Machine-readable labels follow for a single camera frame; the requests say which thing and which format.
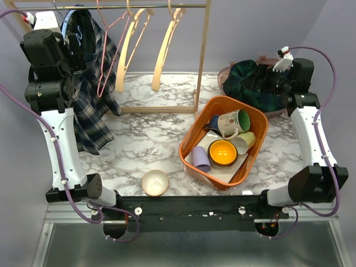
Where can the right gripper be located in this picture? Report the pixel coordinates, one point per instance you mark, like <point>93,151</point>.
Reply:
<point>265,72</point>

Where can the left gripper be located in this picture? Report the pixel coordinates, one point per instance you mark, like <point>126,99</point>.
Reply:
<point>76,60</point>

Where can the green plaid skirt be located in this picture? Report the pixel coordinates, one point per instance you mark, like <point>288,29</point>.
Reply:
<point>247,83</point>

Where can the navy beige plaid skirt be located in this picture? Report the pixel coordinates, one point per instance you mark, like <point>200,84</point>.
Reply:
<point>91,133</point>

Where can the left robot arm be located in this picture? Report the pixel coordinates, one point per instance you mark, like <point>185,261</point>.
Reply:
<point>50,96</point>

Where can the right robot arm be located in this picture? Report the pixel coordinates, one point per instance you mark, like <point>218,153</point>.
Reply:
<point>321,178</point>

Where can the light blue hanger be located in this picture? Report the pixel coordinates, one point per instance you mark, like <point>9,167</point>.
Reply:
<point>64,27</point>

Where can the floral green-inside mug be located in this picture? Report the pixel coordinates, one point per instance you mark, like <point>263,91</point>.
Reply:
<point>233,123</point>

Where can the pale yellow cup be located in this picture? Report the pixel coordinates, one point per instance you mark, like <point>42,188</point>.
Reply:
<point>244,142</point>

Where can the dark blue mug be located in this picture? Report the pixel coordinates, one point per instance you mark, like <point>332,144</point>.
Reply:
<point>212,125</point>

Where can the wooden clothes rack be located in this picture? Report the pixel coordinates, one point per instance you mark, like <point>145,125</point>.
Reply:
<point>135,12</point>

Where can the yellow bowl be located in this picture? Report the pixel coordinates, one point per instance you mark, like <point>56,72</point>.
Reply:
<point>222,153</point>

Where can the orange plastic bin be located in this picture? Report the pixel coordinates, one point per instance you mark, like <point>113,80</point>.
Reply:
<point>217,106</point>

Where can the lavender cup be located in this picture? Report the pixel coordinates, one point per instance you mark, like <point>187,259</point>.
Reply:
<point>199,159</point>

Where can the white bowl on table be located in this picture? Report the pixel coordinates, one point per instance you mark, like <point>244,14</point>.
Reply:
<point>155,183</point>

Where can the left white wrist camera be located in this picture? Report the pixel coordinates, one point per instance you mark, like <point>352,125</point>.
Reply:
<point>42,20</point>

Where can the pink wire hanger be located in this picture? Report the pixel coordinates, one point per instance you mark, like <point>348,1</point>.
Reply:
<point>102,81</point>

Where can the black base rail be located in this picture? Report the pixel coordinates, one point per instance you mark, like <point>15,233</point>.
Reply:
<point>188,214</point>

